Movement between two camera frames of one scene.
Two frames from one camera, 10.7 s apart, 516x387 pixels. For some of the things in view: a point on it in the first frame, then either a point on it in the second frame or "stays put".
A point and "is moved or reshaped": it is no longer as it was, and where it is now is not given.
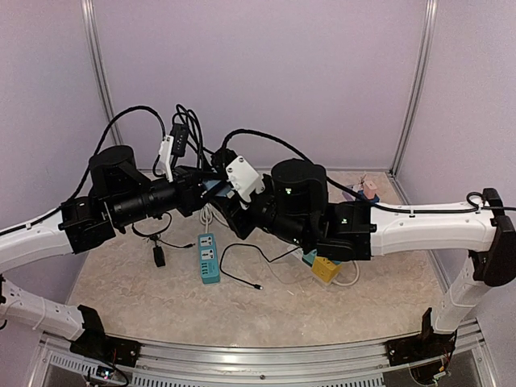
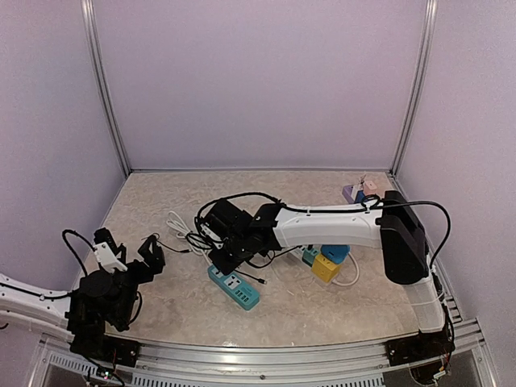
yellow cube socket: (325, 268) stays put
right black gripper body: (241, 227) to (226, 265)
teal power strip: (208, 259) is moved or reshaped
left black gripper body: (185, 202) to (144, 275)
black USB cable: (192, 131) to (209, 247)
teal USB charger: (310, 258) stays put
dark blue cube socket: (376, 199) to (359, 196)
